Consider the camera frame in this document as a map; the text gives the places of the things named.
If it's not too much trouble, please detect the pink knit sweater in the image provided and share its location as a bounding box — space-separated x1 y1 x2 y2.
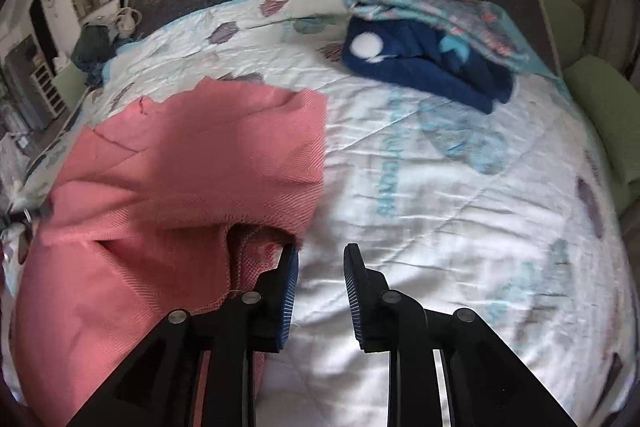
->
12 78 326 426

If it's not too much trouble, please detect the dark clothes pile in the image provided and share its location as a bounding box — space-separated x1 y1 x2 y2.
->
70 8 142 90

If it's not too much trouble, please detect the white shelf rack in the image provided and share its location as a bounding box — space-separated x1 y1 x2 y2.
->
29 62 67 118

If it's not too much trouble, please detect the white floral quilt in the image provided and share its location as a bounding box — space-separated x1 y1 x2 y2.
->
2 0 639 426

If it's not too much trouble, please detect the green pillow near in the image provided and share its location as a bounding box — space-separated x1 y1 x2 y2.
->
563 55 639 184

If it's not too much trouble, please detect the green pillow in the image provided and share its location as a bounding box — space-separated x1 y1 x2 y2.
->
541 0 586 69
563 55 639 184

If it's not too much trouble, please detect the navy fleece garment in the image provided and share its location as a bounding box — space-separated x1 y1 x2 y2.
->
342 16 514 114

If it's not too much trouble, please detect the folded floral blanket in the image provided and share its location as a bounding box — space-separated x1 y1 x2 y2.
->
343 0 551 76

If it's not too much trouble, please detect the green pillow far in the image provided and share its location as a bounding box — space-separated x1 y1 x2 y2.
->
541 0 586 69

